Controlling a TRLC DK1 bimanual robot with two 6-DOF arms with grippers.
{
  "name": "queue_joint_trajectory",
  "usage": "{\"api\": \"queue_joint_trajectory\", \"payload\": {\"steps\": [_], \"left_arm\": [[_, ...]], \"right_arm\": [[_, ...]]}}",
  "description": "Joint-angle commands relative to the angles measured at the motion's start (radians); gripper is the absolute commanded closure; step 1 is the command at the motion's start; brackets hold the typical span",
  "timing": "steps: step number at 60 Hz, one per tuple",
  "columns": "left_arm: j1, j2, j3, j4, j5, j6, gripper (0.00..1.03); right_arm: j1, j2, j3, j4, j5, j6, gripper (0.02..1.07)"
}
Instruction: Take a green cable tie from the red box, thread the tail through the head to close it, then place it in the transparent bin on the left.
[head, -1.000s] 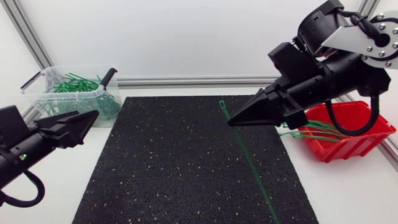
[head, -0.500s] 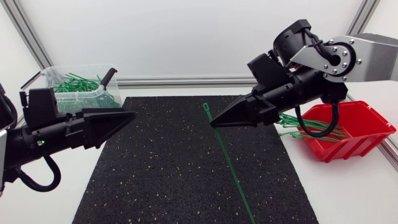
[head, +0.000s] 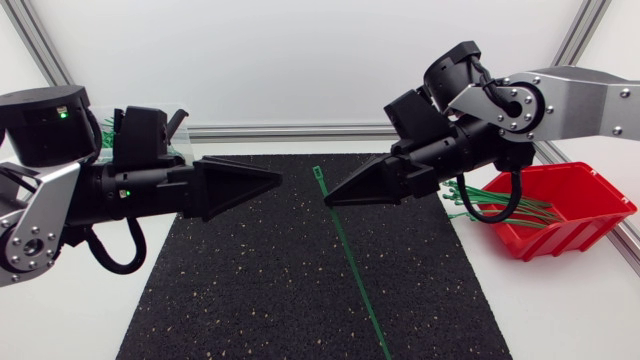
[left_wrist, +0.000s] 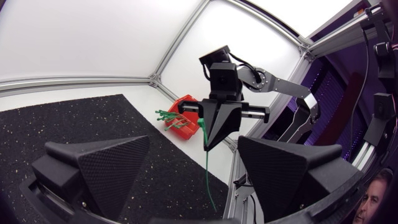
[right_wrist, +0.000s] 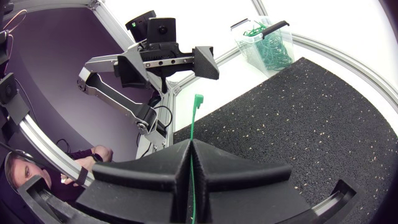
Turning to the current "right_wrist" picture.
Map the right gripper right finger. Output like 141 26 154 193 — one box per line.
192 138 312 224

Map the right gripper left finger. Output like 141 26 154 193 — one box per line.
76 138 192 224

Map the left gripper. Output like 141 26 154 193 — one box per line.
116 42 220 90

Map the green cable tie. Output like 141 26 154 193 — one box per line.
189 93 205 224

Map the clear plastic bin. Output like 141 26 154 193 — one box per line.
230 17 295 78

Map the person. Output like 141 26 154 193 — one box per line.
4 144 114 203

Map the black speckled mat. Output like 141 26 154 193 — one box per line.
172 57 398 224

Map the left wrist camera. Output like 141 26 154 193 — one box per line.
146 17 177 45

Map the black cable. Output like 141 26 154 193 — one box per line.
153 105 174 130

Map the heap of looped green cable ties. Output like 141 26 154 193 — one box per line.
241 21 294 72

